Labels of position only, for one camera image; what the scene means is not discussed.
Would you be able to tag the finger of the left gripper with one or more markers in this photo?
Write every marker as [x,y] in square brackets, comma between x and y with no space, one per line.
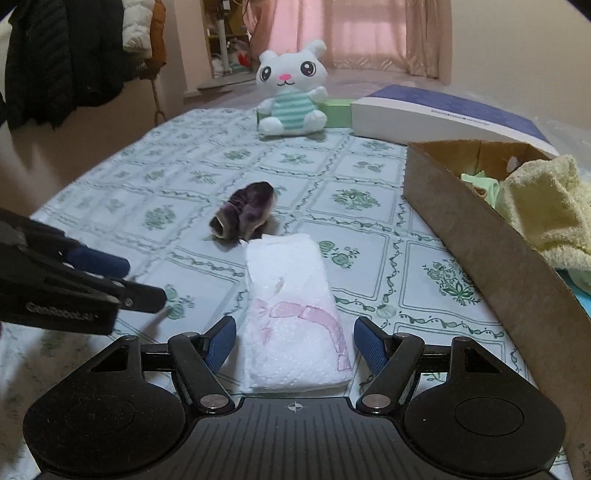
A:
[132,296]
[96,262]

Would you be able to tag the brown cardboard tray box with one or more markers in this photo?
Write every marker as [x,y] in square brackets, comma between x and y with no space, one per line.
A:
[547,324]

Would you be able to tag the white pink tissue pack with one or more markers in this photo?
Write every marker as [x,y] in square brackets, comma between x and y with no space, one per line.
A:
[292,339]

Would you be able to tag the black jacket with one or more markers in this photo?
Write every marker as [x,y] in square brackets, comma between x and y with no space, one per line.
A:
[61,55]

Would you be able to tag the green microfiber cloth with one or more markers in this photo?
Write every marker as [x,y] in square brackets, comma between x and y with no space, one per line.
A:
[485,187]

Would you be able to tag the clothes rack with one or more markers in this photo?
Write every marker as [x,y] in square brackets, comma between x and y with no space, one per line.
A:
[159,115]

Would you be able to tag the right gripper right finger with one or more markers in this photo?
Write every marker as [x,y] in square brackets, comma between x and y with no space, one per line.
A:
[393,361]

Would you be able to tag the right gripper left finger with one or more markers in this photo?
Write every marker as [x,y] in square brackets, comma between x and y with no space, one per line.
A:
[196,359]

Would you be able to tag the white puffer jacket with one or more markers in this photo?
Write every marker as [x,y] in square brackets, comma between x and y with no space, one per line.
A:
[137,16]

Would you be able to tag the white bunny plush toy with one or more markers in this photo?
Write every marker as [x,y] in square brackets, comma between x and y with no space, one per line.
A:
[293,85]

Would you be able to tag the standing fan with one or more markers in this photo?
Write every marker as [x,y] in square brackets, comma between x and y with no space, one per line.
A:
[225,83]

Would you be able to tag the pink curtain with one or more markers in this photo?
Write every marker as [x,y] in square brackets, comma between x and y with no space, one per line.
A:
[408,36]

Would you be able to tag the purple white flat box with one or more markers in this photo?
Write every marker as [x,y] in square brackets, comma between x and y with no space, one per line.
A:
[405,115]

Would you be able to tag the orange jacket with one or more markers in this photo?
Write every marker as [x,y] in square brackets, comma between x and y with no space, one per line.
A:
[157,60]

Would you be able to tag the blue surgical mask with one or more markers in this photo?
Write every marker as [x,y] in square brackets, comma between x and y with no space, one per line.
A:
[579,287]

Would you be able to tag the yellow terry towel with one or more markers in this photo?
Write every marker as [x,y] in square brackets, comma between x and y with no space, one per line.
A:
[548,203]

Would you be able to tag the green floral tablecloth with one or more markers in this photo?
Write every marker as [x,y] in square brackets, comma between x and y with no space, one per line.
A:
[151,203]

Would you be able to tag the wooden bookshelf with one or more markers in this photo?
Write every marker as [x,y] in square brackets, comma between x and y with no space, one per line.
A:
[227,38]

